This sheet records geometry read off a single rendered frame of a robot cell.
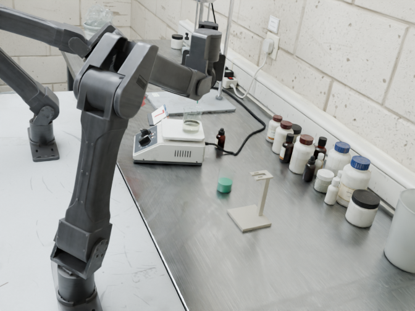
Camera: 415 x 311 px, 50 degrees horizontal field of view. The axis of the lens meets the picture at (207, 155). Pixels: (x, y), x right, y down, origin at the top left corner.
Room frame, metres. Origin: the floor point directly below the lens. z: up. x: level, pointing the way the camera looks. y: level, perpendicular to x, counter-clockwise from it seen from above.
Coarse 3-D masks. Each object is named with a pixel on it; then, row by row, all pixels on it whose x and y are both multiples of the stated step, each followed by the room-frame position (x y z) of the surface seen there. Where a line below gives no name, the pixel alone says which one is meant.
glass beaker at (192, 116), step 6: (186, 108) 1.15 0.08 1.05; (192, 108) 1.16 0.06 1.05; (198, 108) 1.15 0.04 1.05; (186, 114) 1.11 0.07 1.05; (192, 114) 1.11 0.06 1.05; (198, 114) 1.12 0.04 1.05; (186, 120) 1.11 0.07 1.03; (192, 120) 1.11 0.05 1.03; (198, 120) 1.12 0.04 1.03; (186, 126) 1.11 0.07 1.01; (192, 126) 1.11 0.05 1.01; (198, 126) 1.12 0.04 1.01; (186, 132) 1.11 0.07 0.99; (192, 132) 1.11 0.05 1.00; (198, 132) 1.13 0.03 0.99
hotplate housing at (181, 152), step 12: (156, 144) 1.08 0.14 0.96; (168, 144) 1.08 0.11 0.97; (180, 144) 1.09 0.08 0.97; (192, 144) 1.09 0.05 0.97; (204, 144) 1.11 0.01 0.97; (144, 156) 1.07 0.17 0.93; (156, 156) 1.07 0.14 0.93; (168, 156) 1.08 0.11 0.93; (180, 156) 1.08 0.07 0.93; (192, 156) 1.09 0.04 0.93
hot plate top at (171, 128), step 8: (168, 120) 1.19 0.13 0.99; (176, 120) 1.20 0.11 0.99; (168, 128) 1.13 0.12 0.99; (176, 128) 1.14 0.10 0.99; (200, 128) 1.16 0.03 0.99; (168, 136) 1.08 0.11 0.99; (176, 136) 1.09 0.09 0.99; (184, 136) 1.10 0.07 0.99; (192, 136) 1.10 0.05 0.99; (200, 136) 1.11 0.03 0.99
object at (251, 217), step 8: (256, 176) 0.87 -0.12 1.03; (264, 176) 0.87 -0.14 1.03; (272, 176) 0.88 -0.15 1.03; (264, 184) 0.88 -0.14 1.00; (264, 192) 0.88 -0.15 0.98; (264, 200) 0.88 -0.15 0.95; (240, 208) 0.90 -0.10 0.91; (248, 208) 0.91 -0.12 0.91; (256, 208) 0.91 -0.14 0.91; (232, 216) 0.87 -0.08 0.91; (240, 216) 0.87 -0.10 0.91; (248, 216) 0.87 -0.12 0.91; (256, 216) 0.88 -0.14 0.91; (264, 216) 0.88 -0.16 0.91; (240, 224) 0.84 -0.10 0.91; (248, 224) 0.84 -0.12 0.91; (256, 224) 0.85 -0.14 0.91; (264, 224) 0.85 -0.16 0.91
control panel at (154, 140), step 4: (152, 128) 1.18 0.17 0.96; (156, 128) 1.17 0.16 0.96; (140, 132) 1.19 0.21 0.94; (152, 132) 1.16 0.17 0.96; (156, 132) 1.15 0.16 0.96; (136, 136) 1.17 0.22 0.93; (140, 136) 1.16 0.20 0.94; (156, 136) 1.12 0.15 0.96; (136, 140) 1.14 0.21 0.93; (152, 140) 1.11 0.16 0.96; (156, 140) 1.10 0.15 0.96; (136, 144) 1.12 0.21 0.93; (148, 144) 1.09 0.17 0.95; (152, 144) 1.08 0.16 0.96; (136, 148) 1.09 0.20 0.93; (140, 148) 1.08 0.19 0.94; (144, 148) 1.08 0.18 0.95
